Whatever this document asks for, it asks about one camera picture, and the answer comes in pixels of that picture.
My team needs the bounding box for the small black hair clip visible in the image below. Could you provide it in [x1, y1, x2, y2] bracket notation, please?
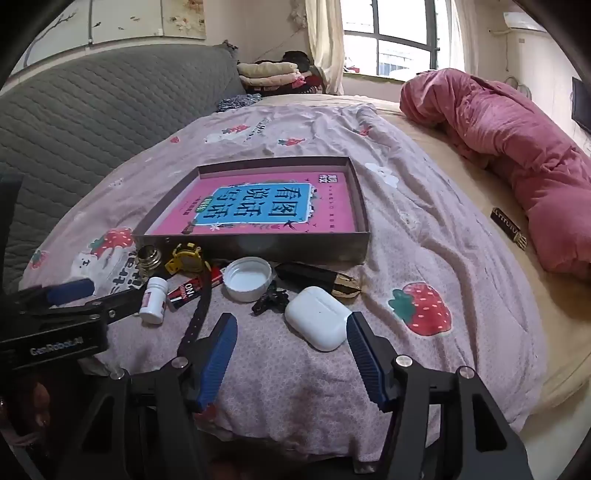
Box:
[252, 281, 289, 316]

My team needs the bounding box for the grey quilted headboard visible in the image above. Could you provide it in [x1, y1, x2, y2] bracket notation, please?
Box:
[0, 44, 245, 291]

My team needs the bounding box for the black wall television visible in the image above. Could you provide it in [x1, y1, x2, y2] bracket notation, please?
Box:
[571, 78, 591, 132]

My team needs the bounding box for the beige bed mattress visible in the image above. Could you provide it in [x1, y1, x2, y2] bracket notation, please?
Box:
[252, 95, 591, 411]

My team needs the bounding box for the pink book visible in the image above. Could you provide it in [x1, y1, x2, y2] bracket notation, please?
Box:
[150, 172, 356, 236]

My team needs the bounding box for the floral wall poster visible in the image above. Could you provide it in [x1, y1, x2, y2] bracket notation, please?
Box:
[9, 0, 206, 70]

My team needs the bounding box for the black patterned flat case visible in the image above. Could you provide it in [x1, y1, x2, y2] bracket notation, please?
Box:
[490, 205, 528, 250]

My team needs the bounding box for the red black lighter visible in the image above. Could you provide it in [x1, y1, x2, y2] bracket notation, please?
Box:
[167, 270, 225, 311]

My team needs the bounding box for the pink quilt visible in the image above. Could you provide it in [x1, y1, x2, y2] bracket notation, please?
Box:
[399, 68, 591, 280]

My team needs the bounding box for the strawberry printed blanket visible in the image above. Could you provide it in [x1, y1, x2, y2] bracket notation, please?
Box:
[21, 104, 548, 462]

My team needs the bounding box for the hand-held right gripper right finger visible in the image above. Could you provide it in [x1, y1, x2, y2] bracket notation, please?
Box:
[346, 312, 532, 480]

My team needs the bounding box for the blue patterned cloth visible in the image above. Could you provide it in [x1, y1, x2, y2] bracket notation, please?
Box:
[216, 93, 263, 113]

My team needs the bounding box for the white air conditioner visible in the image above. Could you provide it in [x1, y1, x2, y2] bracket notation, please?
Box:
[501, 11, 548, 32]

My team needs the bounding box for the stack of folded clothes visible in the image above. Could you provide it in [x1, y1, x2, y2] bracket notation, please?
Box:
[236, 51, 331, 95]

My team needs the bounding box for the white sheer curtain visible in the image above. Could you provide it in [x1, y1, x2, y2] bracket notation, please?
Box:
[450, 0, 478, 75]

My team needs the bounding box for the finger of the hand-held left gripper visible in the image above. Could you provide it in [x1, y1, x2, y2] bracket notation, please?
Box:
[14, 278, 96, 315]
[37, 288, 145, 325]

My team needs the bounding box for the gold metal knob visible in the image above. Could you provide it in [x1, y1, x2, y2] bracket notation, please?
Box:
[137, 246, 163, 273]

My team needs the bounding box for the white plastic lid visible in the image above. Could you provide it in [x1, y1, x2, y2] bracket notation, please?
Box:
[223, 257, 273, 303]

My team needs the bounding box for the window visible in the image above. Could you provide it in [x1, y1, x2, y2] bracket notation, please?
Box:
[342, 0, 455, 79]

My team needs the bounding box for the black gold hair clip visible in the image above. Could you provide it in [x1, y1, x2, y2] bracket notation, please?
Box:
[276, 262, 362, 300]

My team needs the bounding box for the grey cardboard tray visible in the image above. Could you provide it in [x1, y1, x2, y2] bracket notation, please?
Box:
[133, 157, 371, 266]

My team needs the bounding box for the yellow black wristwatch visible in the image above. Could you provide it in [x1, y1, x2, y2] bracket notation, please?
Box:
[165, 243, 214, 358]

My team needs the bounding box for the white pill bottle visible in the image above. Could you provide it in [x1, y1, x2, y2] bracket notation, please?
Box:
[139, 276, 169, 324]

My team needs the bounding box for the white earbuds case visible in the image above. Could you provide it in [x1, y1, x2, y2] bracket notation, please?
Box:
[284, 286, 354, 352]

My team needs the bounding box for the cream curtain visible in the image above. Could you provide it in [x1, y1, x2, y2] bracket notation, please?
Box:
[305, 0, 345, 95]

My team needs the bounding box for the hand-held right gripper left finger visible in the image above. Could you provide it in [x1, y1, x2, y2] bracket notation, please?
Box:
[69, 313, 239, 480]

